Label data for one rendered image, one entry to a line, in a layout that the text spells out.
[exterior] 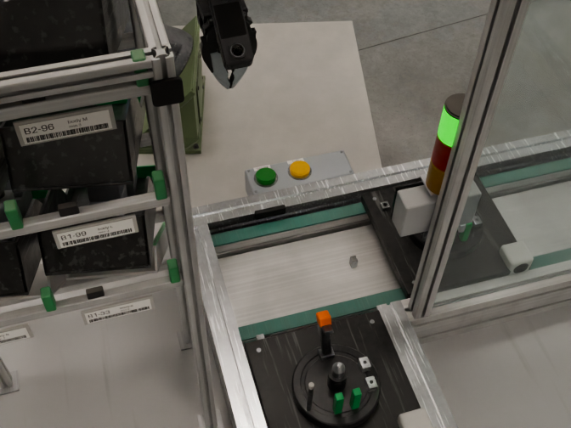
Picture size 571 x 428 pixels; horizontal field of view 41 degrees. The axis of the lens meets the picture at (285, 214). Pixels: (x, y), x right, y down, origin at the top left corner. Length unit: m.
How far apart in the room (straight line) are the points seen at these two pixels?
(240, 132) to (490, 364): 0.75
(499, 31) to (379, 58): 2.43
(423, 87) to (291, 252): 1.84
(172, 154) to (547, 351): 0.92
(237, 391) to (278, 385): 0.07
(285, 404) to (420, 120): 1.98
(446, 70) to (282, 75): 1.51
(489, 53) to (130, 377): 0.84
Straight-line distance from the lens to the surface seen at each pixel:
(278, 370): 1.27
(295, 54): 1.95
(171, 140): 0.77
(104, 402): 1.40
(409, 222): 1.16
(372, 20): 3.51
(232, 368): 1.29
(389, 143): 2.96
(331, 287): 1.42
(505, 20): 0.90
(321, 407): 1.23
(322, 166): 1.55
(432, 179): 1.12
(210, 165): 1.69
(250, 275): 1.43
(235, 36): 1.17
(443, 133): 1.05
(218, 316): 1.35
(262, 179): 1.50
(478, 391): 1.43
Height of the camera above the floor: 2.10
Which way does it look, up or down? 51 degrees down
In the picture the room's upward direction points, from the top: 2 degrees clockwise
